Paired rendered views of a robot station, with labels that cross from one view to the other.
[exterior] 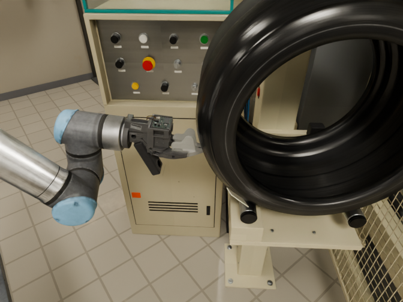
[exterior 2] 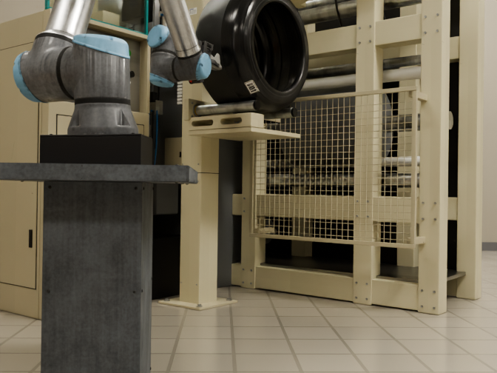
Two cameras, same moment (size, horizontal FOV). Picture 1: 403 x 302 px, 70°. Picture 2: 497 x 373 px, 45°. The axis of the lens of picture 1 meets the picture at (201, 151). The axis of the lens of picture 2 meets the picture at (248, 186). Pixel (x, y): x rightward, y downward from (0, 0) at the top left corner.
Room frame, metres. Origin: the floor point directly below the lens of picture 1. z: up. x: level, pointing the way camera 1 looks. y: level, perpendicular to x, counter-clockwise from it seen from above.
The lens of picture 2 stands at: (-0.94, 1.97, 0.54)
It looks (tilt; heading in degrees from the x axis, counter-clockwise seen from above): 0 degrees down; 305
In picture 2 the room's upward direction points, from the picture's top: 1 degrees clockwise
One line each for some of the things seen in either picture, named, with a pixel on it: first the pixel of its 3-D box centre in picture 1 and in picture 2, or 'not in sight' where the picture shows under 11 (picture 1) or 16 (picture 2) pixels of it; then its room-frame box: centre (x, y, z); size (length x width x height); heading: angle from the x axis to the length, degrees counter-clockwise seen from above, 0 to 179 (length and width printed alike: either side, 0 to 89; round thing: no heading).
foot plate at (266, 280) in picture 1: (248, 264); (197, 300); (0.93, -0.27, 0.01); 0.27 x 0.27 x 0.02; 87
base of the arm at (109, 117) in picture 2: not in sight; (103, 118); (0.35, 0.84, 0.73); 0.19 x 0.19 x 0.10
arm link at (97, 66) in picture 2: not in sight; (99, 68); (0.36, 0.85, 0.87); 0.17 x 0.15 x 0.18; 10
